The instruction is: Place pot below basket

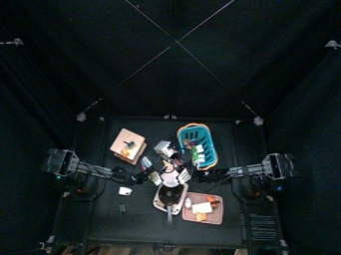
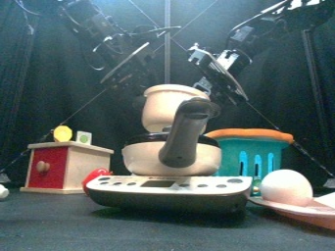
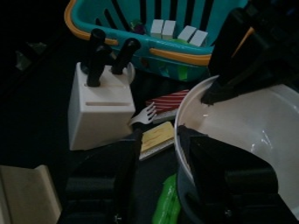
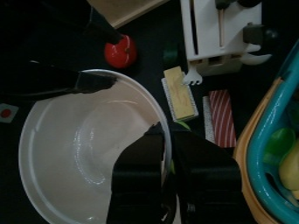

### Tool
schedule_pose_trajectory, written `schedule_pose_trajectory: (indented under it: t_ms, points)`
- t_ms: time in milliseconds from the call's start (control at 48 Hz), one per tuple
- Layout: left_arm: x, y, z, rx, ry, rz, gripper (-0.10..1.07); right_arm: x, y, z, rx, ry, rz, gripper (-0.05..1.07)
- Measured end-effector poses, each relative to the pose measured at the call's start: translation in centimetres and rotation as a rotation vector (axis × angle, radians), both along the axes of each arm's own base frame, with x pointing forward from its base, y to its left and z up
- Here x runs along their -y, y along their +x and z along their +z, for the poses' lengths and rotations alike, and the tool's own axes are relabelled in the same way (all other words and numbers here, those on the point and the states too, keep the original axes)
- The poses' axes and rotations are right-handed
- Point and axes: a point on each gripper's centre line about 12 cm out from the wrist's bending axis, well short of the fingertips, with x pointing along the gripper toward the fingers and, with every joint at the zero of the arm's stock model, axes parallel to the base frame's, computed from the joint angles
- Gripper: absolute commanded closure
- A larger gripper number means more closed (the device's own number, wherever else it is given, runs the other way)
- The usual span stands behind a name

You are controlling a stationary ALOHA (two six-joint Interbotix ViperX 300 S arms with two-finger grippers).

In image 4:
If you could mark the teal plastic basket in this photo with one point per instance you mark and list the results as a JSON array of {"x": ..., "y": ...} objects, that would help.
[{"x": 265, "y": 137}]

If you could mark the dark green toy piece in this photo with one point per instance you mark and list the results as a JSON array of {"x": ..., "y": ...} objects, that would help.
[{"x": 170, "y": 54}]

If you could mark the white cutlery rack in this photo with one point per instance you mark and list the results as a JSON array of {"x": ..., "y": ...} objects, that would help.
[{"x": 206, "y": 32}]

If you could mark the light green toy piece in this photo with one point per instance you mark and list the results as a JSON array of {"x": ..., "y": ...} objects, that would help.
[{"x": 183, "y": 125}]

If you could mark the light wooden board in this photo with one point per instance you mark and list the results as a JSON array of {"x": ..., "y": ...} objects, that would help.
[{"x": 125, "y": 10}]

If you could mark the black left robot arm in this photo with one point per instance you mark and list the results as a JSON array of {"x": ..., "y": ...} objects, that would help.
[{"x": 47, "y": 20}]

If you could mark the white toy fork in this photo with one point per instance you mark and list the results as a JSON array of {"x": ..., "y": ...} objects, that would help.
[{"x": 193, "y": 77}]

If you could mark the red toy tomato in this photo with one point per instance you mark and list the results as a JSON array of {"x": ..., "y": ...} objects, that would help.
[{"x": 121, "y": 54}]

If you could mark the black knob utensil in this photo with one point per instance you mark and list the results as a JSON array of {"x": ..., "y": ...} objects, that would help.
[{"x": 259, "y": 34}]

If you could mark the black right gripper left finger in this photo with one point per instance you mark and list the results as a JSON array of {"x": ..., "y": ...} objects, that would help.
[{"x": 137, "y": 180}]

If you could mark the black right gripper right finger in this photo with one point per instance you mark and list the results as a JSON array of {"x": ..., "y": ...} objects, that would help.
[{"x": 209, "y": 180}]

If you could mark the tan wooden tray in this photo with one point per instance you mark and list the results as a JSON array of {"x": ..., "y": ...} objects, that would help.
[{"x": 243, "y": 151}]

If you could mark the white card with red dot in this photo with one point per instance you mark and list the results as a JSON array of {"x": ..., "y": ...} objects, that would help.
[{"x": 7, "y": 113}]

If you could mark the wooden stick utensil black top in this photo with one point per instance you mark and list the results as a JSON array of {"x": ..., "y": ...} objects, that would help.
[{"x": 222, "y": 20}]

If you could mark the yellow toy fruit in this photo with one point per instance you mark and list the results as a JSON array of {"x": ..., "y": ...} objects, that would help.
[{"x": 290, "y": 170}]

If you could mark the green toy vegetable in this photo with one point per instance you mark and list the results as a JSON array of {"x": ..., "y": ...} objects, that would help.
[{"x": 281, "y": 143}]

